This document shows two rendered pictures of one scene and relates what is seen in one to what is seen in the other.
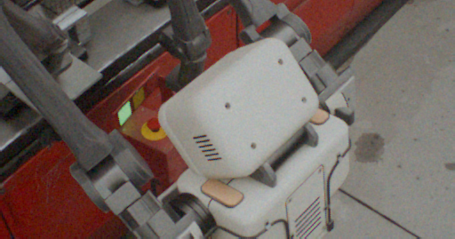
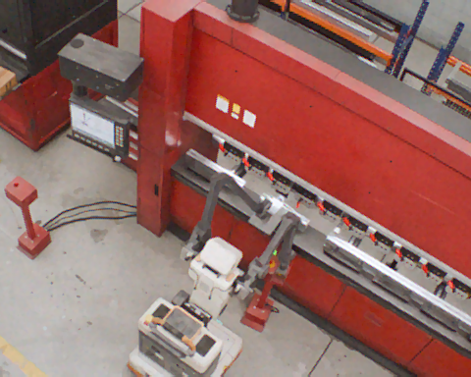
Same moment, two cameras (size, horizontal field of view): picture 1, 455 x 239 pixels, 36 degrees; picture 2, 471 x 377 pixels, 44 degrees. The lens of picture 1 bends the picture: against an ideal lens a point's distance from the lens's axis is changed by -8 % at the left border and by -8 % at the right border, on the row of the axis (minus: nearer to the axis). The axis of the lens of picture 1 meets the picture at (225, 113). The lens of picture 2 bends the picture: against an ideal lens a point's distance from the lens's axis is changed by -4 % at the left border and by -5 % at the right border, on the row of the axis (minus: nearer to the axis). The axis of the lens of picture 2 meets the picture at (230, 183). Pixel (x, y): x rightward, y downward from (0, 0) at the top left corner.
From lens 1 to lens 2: 295 cm
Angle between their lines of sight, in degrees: 45
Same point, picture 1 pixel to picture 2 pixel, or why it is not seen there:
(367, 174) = not seen: outside the picture
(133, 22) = (313, 245)
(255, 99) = (216, 254)
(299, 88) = (224, 265)
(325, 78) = (245, 283)
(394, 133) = not seen: outside the picture
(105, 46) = (298, 238)
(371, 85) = not seen: outside the picture
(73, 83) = (264, 226)
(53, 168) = (255, 236)
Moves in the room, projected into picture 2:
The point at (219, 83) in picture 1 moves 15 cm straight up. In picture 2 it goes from (216, 243) to (219, 230)
